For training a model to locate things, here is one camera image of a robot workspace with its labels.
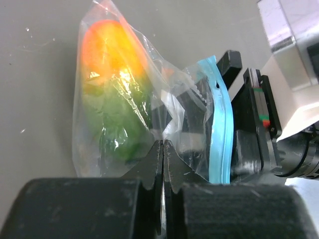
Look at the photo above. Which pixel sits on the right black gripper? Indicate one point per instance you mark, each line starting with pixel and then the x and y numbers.
pixel 224 138

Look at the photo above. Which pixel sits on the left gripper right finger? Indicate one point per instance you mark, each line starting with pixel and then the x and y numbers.
pixel 187 197

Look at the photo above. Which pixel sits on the green orange fake mango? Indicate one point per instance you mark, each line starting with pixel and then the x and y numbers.
pixel 116 90

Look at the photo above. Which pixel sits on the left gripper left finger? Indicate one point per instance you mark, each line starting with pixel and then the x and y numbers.
pixel 149 171

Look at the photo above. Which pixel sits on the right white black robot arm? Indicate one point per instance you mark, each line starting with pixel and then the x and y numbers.
pixel 298 155

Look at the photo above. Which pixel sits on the blue zip clear bag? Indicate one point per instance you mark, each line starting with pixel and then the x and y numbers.
pixel 168 82

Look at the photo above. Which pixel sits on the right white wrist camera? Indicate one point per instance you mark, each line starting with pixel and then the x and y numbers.
pixel 292 31

